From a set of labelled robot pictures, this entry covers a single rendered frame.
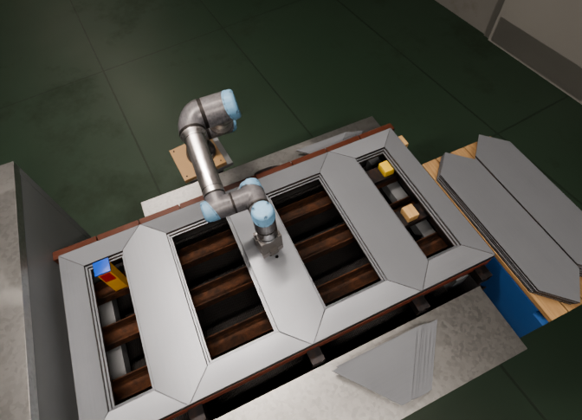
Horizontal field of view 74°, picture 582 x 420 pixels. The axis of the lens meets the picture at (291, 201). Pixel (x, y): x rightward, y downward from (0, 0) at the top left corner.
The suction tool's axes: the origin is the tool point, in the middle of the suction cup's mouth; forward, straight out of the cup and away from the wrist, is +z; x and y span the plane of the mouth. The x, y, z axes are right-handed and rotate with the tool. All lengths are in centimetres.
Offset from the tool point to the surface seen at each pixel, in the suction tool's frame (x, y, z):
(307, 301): -23.5, 1.2, 1.4
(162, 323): -1.3, -46.6, 2.7
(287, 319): -25.0, -7.9, 1.7
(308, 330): -32.1, -3.8, 2.3
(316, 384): -46.7, -10.4, 12.4
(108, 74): 273, -17, 89
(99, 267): 31, -58, -1
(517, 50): 82, 288, 81
